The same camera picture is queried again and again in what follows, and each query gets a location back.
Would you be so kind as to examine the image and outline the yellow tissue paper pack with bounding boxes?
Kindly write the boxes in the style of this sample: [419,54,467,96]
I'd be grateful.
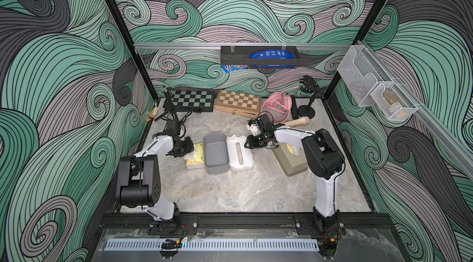
[184,143,205,170]

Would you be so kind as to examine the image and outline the white tissue box lid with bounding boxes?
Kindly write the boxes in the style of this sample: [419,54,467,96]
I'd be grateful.
[227,135,254,172]

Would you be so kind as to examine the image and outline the grey tissue box base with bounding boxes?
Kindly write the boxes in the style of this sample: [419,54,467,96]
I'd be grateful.
[203,133,230,175]

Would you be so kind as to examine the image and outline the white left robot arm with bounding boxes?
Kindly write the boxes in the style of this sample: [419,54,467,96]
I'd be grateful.
[115,135,194,221]

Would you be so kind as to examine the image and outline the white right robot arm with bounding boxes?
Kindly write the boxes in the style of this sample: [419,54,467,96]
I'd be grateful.
[245,114,346,232]

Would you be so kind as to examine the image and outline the wooden chessboard box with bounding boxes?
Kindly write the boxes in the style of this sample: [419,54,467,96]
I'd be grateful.
[214,90,262,119]

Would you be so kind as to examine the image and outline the pink mesh food cover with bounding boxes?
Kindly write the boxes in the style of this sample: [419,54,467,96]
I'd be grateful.
[261,92,293,123]

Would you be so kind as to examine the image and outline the black remote control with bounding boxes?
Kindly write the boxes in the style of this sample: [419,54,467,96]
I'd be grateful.
[290,95,299,120]

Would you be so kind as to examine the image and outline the black tripod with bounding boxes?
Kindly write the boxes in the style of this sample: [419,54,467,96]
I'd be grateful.
[153,87,193,123]

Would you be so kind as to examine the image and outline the wooden pestle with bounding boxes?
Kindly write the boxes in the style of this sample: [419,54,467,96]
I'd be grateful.
[284,117,310,127]

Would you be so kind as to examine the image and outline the black green chessboard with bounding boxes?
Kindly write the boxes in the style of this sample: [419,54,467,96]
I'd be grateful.
[171,90,215,113]

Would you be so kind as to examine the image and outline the black hand model stand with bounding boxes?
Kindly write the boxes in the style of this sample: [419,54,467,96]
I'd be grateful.
[297,75,321,119]

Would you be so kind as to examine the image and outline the blue plastic package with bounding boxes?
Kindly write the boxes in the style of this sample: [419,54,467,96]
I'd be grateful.
[250,50,295,60]

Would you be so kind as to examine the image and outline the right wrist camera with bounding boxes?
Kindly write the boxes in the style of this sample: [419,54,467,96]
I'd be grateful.
[246,119,261,136]

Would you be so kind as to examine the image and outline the black wall shelf basket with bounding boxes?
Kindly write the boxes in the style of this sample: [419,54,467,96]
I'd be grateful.
[220,45,301,67]

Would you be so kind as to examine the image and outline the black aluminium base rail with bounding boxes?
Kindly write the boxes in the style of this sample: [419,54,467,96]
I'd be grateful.
[99,212,394,237]

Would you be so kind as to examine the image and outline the white slotted cable duct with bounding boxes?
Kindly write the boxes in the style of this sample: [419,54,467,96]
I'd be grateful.
[104,238,319,252]

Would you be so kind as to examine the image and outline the clear wall bin large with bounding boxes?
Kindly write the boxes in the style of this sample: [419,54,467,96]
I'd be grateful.
[338,45,381,107]

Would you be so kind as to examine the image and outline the clear wall bin small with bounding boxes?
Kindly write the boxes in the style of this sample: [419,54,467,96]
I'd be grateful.
[370,82,418,122]

